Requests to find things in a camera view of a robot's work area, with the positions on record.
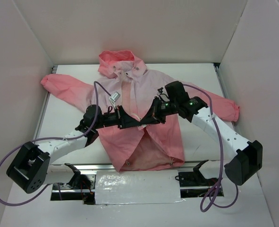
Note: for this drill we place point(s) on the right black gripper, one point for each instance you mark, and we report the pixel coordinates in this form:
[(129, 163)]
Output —
[(157, 111)]

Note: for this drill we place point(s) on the white foil-edged panel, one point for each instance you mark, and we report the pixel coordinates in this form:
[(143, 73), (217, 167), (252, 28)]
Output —
[(142, 187)]

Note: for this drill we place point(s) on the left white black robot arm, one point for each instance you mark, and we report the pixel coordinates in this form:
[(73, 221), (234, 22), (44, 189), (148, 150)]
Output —
[(33, 166)]

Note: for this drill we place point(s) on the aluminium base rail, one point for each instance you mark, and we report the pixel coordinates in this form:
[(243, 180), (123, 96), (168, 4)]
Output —
[(128, 166)]

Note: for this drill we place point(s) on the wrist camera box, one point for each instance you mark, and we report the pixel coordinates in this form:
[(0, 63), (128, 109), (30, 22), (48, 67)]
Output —
[(114, 97), (162, 95)]

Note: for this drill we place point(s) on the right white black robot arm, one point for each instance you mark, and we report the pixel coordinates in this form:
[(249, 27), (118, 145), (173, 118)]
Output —
[(244, 157)]

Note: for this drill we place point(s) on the pink hooded zip jacket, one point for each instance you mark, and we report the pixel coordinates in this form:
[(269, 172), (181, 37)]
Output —
[(123, 72)]

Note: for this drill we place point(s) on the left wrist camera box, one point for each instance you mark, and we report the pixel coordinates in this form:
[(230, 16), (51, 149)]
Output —
[(114, 97)]

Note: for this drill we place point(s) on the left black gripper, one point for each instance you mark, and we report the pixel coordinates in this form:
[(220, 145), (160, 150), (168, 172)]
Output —
[(120, 117)]

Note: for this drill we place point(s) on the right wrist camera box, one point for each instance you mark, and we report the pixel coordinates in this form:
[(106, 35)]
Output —
[(162, 95)]

